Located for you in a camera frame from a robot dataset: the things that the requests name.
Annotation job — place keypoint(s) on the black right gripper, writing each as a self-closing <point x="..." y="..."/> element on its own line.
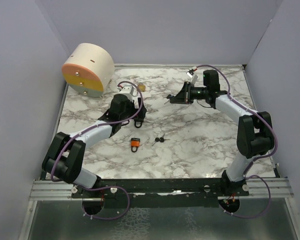
<point x="180" y="98"/>

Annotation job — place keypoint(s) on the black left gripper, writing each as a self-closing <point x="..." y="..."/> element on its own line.
<point x="139" y="105"/>

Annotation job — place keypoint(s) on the orange black padlock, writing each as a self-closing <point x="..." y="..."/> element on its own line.
<point x="134" y="144"/>

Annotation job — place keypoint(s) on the black head key bunch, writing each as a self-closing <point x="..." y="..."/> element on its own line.
<point x="160" y="139"/>
<point x="169" y="97"/>

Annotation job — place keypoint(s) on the brass padlock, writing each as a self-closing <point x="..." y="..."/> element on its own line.
<point x="141" y="87"/>

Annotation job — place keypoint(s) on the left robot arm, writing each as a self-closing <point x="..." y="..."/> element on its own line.
<point x="64" y="158"/>

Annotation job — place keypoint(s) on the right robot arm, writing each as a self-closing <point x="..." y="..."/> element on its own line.
<point x="255" y="136"/>

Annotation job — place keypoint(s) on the beige cylindrical drum box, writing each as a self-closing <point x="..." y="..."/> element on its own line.
<point x="88" y="70"/>

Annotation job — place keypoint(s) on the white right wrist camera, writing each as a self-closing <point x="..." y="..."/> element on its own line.
<point x="191" y="73"/>

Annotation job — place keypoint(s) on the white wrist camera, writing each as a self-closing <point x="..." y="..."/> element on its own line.
<point x="191" y="73"/>
<point x="127" y="89"/>

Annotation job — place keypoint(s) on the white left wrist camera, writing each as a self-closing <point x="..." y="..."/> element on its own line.
<point x="127" y="89"/>

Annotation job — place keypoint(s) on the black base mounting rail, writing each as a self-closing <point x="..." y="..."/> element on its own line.
<point x="162" y="192"/>

